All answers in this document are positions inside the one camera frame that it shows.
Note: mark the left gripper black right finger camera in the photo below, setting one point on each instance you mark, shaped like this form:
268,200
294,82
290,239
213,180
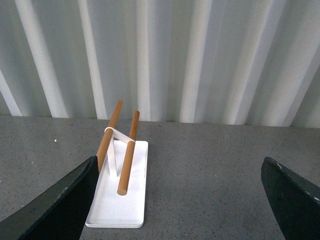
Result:
295,201

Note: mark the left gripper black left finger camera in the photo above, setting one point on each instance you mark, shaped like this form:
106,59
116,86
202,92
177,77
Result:
60,212

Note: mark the white towel rack base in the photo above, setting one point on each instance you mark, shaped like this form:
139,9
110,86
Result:
108,208

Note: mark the right wooden rack rod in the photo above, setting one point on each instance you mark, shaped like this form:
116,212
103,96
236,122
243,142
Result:
128,158

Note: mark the wooden rack rod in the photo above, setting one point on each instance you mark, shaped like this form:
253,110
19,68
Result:
106,139
128,158

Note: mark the left wooden rack rod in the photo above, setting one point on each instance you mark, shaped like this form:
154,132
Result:
106,139

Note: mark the white curtain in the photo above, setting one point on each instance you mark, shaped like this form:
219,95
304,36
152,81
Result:
237,62

